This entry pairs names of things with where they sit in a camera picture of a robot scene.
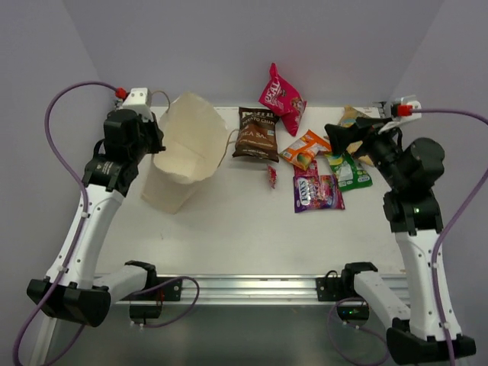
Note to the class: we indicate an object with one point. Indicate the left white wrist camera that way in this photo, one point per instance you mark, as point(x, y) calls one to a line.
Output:
point(139, 100)

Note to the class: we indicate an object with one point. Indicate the small red candy wrapper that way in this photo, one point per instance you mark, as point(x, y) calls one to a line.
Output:
point(272, 176)

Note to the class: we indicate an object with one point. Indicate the orange snack packet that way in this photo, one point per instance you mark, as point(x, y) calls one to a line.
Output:
point(304, 150)

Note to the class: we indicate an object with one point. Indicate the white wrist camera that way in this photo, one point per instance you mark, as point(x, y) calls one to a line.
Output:
point(403, 110)
point(139, 100)

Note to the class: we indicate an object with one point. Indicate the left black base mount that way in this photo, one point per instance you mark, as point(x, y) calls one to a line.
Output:
point(148, 305)

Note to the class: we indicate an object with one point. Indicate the purple Fox's candy bag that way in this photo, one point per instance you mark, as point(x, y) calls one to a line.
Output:
point(313, 191)

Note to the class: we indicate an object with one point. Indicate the aluminium mounting rail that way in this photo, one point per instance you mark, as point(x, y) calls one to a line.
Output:
point(263, 290)

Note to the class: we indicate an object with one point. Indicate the brown paper bag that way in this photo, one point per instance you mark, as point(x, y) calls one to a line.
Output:
point(196, 138)

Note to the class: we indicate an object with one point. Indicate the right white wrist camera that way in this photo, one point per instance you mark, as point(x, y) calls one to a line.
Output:
point(403, 110)

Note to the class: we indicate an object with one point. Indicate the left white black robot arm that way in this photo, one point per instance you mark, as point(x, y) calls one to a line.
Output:
point(69, 290)

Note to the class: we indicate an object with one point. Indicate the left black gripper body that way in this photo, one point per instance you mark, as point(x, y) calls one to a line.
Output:
point(151, 134)

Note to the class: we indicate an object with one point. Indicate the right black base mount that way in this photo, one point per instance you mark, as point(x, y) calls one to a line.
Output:
point(330, 288)

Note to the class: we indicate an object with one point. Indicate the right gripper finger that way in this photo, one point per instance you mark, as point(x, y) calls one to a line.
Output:
point(341, 137)
point(366, 123)

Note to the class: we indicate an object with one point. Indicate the dark brown snack bag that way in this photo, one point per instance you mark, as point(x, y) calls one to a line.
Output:
point(257, 134)

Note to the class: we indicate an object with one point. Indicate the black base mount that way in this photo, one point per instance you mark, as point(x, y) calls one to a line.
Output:
point(330, 288)
point(148, 305)

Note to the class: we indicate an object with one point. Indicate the red R snack packet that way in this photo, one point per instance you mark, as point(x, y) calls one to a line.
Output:
point(280, 97)

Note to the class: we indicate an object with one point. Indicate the yellow chips bag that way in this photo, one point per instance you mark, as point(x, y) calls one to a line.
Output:
point(348, 118)

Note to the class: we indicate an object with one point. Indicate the green snack packet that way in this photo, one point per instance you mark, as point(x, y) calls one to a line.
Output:
point(350, 174)

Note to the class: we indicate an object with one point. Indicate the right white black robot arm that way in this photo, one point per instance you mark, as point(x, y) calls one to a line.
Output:
point(426, 329)

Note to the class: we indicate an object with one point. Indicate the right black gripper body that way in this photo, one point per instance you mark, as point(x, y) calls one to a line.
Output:
point(381, 147)

